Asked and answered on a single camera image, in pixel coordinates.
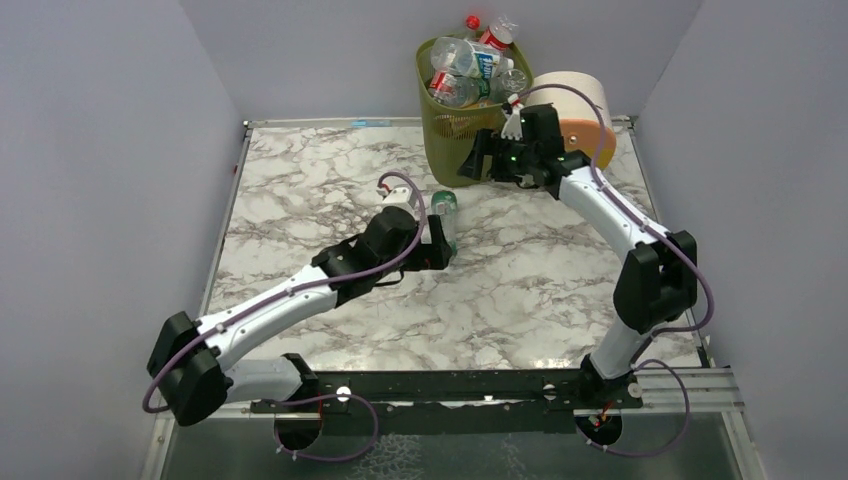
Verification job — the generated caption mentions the brown red tea bottle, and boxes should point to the brown red tea bottle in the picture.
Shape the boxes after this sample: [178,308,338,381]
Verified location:
[434,114,487,140]

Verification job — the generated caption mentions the red label water bottle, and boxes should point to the red label water bottle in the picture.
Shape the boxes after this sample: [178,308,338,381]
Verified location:
[428,15,480,100]

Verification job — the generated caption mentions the clear unlabelled bottle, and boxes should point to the clear unlabelled bottle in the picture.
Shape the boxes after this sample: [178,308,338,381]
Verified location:
[491,68,528,103]

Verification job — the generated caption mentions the blue label bottle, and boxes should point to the blue label bottle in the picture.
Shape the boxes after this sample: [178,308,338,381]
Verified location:
[430,37,515,80]

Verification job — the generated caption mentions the red label bottle red cap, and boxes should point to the red label bottle red cap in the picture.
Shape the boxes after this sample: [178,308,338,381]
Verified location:
[479,15,520,52]

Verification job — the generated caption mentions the green Cestbon label water bottle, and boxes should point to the green Cestbon label water bottle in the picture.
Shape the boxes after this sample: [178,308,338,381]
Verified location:
[434,76,491,109]

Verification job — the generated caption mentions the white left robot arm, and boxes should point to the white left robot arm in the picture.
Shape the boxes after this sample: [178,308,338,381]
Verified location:
[142,172,458,426]

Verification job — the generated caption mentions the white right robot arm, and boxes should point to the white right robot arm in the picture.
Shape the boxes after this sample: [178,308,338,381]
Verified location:
[474,105,698,382]

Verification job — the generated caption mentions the green ribbed plastic bin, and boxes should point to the green ribbed plastic bin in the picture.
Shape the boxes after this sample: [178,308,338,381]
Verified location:
[415,37,531,187]

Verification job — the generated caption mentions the round drawer box gold knobs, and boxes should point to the round drawer box gold knobs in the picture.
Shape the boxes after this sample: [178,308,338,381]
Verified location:
[524,71,617,170]

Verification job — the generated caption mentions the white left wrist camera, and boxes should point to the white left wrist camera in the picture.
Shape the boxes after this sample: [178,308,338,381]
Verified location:
[377,185,416,216]

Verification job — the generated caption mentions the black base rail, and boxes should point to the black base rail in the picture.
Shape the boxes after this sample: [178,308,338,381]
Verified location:
[250,368,643,437]

